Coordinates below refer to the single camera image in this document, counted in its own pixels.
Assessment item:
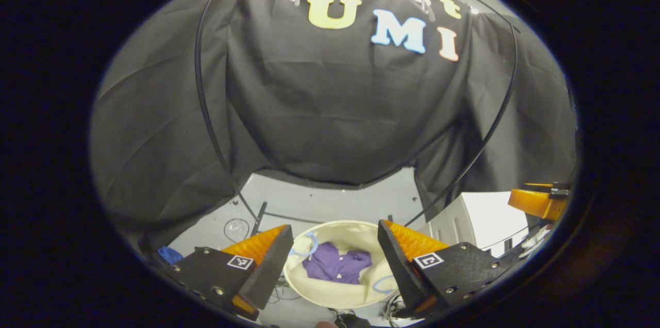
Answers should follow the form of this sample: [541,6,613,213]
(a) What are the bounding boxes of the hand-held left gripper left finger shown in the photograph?
[164,224,294,322]

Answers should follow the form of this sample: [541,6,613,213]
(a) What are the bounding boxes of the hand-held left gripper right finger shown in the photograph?
[377,219,512,319]

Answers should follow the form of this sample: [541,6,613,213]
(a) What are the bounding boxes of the purple corduroy jacket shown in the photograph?
[302,242,373,285]

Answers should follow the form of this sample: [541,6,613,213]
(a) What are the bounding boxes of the cream fabric laundry hamper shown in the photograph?
[283,220,400,310]

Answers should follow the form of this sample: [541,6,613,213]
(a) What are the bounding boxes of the black clothes rack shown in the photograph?
[193,0,520,238]

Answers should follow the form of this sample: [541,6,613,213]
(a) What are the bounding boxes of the white box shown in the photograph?
[427,191,532,257]

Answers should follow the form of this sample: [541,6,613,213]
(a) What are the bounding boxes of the small blue object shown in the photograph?
[157,247,184,265]

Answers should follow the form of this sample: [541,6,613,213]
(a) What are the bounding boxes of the black backdrop cloth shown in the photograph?
[90,0,578,251]

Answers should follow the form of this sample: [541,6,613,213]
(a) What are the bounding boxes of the black floor cables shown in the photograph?
[268,276,301,304]

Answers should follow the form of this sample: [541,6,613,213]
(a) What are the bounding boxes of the clear wire loop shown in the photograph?
[223,217,251,240]

